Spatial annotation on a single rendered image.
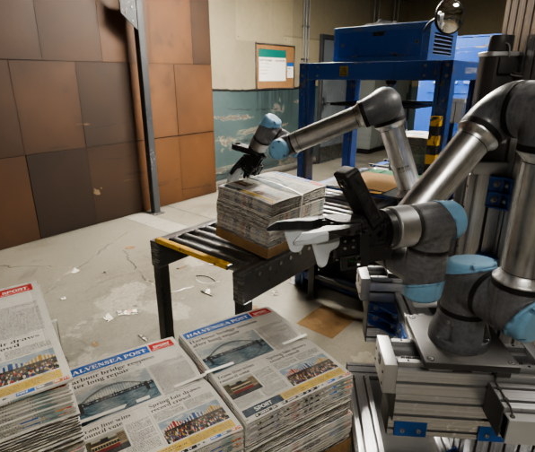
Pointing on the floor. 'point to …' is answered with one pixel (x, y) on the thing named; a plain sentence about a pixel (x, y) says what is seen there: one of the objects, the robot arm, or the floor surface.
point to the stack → (217, 392)
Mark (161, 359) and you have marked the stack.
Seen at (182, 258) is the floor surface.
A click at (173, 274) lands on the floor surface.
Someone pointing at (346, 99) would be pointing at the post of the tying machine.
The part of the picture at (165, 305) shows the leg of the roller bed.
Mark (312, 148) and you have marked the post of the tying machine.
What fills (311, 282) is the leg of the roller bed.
